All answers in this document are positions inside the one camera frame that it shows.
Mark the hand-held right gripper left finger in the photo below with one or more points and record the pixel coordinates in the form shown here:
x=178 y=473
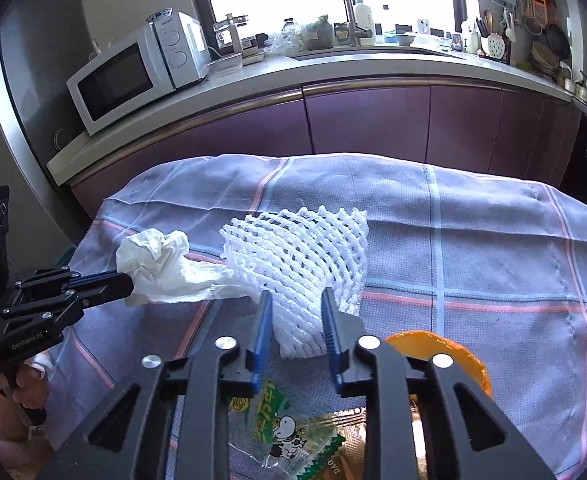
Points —
x=266 y=330

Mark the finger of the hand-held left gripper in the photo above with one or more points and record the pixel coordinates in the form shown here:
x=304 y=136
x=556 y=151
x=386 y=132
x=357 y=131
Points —
x=108 y=287
x=48 y=277

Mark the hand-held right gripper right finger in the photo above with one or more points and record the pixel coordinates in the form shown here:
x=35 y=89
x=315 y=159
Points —
x=331 y=330

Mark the white tissue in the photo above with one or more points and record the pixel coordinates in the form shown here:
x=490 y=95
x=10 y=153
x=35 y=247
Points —
x=158 y=260

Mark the white foam fruit net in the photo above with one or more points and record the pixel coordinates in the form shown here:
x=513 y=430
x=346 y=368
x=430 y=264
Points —
x=293 y=250

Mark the orange peel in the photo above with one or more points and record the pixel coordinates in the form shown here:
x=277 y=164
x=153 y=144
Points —
x=418 y=341

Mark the bronze snack bag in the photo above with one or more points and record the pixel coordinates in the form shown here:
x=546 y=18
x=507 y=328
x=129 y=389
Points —
x=348 y=440

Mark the person's left hand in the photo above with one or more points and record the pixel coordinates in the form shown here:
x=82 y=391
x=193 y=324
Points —
x=23 y=390

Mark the green snack wrapper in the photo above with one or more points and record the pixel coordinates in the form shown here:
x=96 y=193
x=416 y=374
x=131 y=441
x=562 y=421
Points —
x=273 y=425

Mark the grey refrigerator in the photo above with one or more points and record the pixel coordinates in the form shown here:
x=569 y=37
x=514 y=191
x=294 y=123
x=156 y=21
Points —
x=38 y=85

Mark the checked grey tablecloth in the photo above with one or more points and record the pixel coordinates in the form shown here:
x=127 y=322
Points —
x=473 y=240

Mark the white microwave oven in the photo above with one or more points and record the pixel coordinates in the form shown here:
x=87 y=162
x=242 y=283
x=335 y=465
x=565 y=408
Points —
x=123 y=80

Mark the purple base cabinets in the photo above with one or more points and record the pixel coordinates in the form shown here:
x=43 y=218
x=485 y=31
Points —
x=373 y=120

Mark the clear glass container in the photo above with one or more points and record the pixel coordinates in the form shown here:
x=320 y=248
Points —
x=223 y=65

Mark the white kitchen countertop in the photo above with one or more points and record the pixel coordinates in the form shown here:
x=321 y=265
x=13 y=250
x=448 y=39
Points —
x=273 y=75

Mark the glass kettle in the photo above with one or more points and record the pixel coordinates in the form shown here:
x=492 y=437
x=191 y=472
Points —
x=231 y=32

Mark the clear plastic bag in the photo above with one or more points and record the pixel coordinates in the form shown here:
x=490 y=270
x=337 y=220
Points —
x=281 y=41

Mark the white soap bottle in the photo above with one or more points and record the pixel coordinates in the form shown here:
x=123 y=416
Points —
x=363 y=12

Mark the steel kitchen faucet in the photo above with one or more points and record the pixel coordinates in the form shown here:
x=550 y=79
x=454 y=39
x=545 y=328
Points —
x=348 y=10

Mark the white spotted utensil holder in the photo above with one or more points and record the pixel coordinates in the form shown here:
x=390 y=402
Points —
x=496 y=46

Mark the wicker basket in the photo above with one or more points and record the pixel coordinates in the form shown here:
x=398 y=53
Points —
x=544 y=57

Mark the hanging black frying pan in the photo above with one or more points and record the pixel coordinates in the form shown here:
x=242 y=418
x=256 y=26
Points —
x=558 y=40

